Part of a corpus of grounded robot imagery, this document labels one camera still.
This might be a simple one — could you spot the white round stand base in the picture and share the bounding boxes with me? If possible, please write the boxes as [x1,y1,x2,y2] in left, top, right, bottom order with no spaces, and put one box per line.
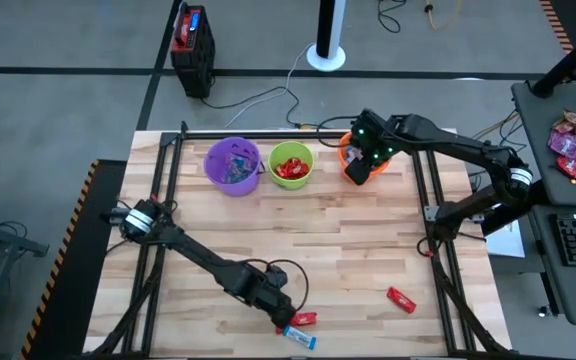
[306,0,347,73]

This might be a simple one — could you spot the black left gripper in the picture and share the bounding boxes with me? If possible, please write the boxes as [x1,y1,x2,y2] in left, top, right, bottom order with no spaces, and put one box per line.
[232,267,298,329]

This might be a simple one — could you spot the grey metal stand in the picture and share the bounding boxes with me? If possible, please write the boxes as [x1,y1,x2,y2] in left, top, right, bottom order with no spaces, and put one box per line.
[0,202,50,360]

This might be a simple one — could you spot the green halloween bucket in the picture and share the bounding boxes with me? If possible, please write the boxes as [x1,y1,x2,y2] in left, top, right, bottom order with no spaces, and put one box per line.
[267,140,316,192]

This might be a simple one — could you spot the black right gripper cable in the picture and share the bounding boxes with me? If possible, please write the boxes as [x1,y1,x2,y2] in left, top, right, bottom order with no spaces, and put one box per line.
[316,115,364,149]

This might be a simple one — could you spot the black hazard-striped floor mat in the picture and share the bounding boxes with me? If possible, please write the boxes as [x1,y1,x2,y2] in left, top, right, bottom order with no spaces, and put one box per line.
[539,0,576,55]
[17,159,127,360]

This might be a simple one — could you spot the black coiled floor cable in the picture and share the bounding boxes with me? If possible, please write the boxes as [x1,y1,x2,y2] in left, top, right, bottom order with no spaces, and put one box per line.
[376,0,408,35]

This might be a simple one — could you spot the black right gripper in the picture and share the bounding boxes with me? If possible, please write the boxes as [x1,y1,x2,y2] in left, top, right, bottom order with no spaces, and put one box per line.
[352,108,404,166]

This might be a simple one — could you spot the purple halloween bucket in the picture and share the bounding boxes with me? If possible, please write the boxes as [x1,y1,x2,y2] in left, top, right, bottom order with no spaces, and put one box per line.
[202,136,264,198]

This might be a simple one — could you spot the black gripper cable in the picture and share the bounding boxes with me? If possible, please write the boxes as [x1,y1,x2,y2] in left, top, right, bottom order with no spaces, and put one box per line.
[240,257,311,316]
[316,115,364,149]

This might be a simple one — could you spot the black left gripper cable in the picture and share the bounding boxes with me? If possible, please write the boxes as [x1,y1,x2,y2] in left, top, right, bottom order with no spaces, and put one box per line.
[240,257,311,316]

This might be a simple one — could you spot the white floor cable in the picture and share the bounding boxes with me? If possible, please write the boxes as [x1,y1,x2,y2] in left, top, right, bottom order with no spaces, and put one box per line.
[223,43,314,129]

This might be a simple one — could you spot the black red power station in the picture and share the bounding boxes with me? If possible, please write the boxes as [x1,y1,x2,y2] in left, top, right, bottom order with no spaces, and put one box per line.
[169,2,217,100]

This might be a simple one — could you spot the yellow cable beside table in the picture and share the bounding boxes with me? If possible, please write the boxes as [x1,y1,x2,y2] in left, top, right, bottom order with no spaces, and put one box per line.
[470,109,519,144]

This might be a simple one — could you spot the orange halloween bucket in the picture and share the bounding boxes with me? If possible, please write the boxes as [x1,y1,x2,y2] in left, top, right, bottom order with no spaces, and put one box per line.
[337,130,394,186]

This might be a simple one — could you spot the white paper sheet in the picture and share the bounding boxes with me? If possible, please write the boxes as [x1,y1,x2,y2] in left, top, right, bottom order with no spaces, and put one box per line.
[485,219,527,259]

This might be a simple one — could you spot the black cable beside table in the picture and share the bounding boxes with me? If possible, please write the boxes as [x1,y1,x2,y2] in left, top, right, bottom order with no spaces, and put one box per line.
[467,112,529,176]

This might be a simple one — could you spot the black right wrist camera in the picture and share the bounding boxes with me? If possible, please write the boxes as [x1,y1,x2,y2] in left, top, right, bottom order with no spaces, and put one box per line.
[343,158,375,186]

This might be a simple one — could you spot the grey side desk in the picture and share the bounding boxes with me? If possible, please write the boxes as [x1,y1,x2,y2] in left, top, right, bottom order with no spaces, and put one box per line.
[510,79,576,326]

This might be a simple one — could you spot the yellow floor cable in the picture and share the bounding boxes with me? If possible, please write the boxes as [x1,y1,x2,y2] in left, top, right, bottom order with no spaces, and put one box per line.
[423,0,464,31]

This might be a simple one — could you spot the purple candy packets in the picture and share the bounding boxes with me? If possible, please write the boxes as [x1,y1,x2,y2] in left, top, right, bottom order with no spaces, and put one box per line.
[547,128,576,159]

